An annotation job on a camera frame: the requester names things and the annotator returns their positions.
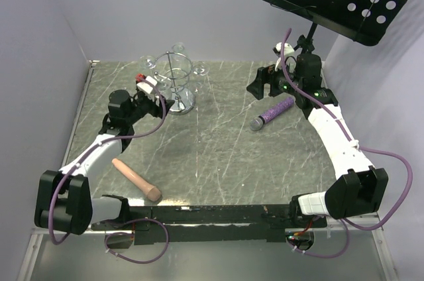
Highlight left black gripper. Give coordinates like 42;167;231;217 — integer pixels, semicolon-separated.
125;89;174;125

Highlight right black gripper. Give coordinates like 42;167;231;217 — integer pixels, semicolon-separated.
246;58;303;101

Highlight clear wine glass front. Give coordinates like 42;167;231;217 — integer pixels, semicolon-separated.
156;82;172;99

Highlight clear wine glass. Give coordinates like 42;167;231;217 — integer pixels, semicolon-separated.
192;61;209;76
172;42;186;55
156;82;172;99
138;55;156;71

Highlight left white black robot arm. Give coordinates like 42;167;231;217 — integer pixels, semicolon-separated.
34;89;175;235

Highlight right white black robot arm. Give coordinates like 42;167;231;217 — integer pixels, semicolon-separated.
246;54;388;227

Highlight chrome wine glass rack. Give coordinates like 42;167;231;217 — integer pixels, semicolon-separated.
152;51;195;115

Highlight clear wine glass back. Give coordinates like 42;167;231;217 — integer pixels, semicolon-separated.
172;42;186;55

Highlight purple glitter microphone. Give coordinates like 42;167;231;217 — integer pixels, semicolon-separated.
250;97;295;131

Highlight beige pink microphone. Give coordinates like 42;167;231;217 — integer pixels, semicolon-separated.
112;158;162;202

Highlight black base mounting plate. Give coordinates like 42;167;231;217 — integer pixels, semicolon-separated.
91;203;327;245

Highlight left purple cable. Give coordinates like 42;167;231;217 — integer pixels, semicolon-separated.
48;90;168;245

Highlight purple cable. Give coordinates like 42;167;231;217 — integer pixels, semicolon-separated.
48;90;168;245
278;27;414;231

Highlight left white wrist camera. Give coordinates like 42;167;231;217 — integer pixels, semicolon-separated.
136;74;158;95

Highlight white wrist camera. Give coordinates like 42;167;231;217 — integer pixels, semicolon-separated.
136;74;158;95
272;42;295;60

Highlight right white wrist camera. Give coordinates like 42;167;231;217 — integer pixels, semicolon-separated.
272;42;295;60

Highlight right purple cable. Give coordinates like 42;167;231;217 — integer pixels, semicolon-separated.
278;27;414;231

